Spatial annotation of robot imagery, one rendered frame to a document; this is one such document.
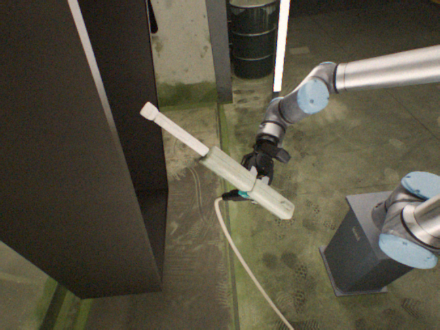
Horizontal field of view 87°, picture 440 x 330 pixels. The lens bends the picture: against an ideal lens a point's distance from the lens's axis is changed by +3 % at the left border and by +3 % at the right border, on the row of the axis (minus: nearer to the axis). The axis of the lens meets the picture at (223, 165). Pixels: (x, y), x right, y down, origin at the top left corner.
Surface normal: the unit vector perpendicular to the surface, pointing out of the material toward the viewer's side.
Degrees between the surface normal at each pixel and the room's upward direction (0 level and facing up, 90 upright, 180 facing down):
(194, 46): 90
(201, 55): 90
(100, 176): 90
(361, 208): 0
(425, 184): 5
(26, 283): 57
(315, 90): 44
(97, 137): 90
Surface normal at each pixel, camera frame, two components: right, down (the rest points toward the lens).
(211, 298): -0.10, -0.66
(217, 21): 0.07, 0.74
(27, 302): 0.78, -0.46
